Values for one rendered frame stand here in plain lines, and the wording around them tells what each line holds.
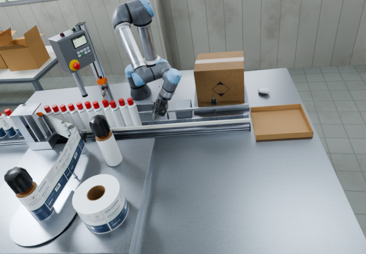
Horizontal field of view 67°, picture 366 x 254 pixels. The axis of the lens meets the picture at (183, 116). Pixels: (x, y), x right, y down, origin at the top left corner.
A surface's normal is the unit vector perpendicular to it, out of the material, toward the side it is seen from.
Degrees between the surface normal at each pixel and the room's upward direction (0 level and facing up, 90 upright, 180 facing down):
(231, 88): 90
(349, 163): 0
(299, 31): 90
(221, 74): 90
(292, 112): 0
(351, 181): 0
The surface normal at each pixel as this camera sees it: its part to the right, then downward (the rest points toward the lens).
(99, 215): 0.28, 0.55
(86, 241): -0.15, -0.78
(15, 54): -0.09, 0.62
